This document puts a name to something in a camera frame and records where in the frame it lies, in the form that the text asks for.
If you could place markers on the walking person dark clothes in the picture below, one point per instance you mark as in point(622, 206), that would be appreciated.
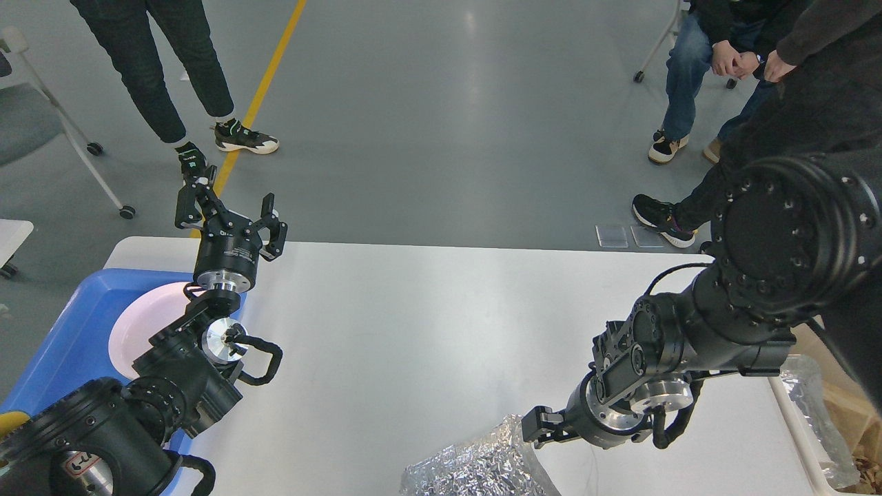
point(827, 99)

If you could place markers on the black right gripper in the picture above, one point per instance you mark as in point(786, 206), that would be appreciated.
point(584, 418)

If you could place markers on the brown paper bag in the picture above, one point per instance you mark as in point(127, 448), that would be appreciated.
point(851, 411)

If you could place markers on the teal mug yellow inside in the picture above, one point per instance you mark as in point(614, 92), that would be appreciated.
point(10, 421)

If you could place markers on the brown paper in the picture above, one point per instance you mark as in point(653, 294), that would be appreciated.
point(869, 471)

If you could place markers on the foil bag with paper cup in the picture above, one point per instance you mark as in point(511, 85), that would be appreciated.
point(828, 458)

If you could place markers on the white plastic bin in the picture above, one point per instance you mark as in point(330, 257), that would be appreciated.
point(780, 396)

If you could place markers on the grey office chair left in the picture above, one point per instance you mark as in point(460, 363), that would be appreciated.
point(31, 117)

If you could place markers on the pink plate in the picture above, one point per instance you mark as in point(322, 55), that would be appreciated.
point(148, 314)

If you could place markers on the blue plastic tray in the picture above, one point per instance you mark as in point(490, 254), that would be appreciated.
point(75, 350)

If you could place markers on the white side table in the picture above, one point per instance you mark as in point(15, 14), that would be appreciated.
point(13, 234)

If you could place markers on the aluminium foil bag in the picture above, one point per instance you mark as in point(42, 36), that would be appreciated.
point(496, 463)

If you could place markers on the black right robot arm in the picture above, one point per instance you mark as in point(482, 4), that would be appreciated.
point(796, 239)

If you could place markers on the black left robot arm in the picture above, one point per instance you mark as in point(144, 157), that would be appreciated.
point(109, 438)

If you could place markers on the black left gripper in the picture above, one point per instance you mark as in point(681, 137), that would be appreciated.
point(227, 258)

